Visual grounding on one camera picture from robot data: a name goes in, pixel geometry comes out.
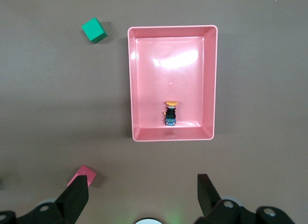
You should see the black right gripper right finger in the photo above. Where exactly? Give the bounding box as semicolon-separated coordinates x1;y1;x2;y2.
193;173;296;224

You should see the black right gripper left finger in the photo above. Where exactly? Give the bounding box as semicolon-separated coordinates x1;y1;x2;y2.
0;174;90;224

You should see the orange capped push button switch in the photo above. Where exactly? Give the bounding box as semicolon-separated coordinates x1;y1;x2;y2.
161;100;179;127

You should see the pink foam cube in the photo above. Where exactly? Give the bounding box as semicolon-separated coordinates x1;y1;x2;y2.
66;164;97;187

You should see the brown table cover mat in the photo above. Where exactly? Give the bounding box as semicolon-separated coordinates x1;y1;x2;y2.
0;0;308;224

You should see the pink plastic tray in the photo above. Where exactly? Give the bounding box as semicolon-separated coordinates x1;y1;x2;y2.
127;25;218;142

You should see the green foam cube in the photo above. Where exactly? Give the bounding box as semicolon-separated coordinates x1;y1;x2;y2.
81;17;108;44

